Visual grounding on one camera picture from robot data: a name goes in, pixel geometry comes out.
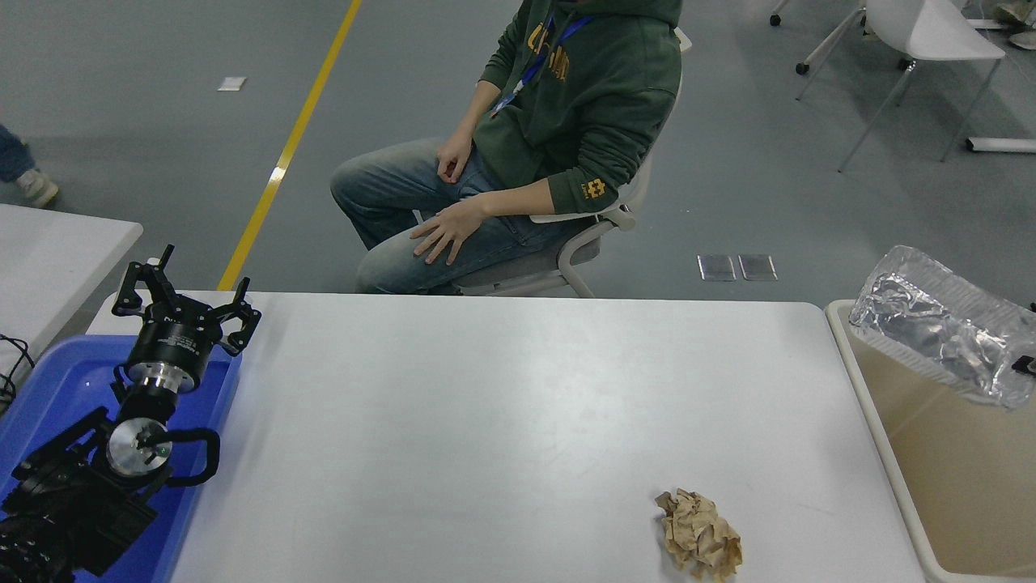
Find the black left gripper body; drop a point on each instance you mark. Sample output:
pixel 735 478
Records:
pixel 171 344

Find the silver foil tray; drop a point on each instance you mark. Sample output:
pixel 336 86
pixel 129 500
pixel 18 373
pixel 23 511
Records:
pixel 939 332

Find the tan paper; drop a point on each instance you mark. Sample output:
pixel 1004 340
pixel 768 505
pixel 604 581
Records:
pixel 698 534

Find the person's right forearm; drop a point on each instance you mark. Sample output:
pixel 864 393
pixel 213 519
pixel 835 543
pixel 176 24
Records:
pixel 479 113

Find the person's left forearm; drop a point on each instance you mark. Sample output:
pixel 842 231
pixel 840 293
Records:
pixel 520 197

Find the person's left hand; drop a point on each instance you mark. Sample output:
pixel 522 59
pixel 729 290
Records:
pixel 453 231

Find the person's right hand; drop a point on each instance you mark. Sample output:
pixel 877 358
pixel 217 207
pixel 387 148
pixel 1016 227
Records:
pixel 453 158

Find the white side table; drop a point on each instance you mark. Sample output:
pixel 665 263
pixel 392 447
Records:
pixel 48 259

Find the blue plastic tray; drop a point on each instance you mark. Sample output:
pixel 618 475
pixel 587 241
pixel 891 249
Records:
pixel 65 380

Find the large pale plastic bin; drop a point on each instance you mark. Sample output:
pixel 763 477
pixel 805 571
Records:
pixel 947 478

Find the white floor bar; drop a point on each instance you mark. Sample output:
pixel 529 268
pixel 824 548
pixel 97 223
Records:
pixel 1004 145

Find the clear floor plate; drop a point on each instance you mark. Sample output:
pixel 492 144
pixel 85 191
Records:
pixel 757 265
pixel 716 266

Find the grey white office chair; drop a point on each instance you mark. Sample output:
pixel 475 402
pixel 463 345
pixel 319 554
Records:
pixel 558 267

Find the white shell chair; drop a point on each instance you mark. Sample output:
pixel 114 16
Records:
pixel 931 28

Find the white rolling table frame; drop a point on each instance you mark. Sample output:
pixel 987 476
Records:
pixel 825 48

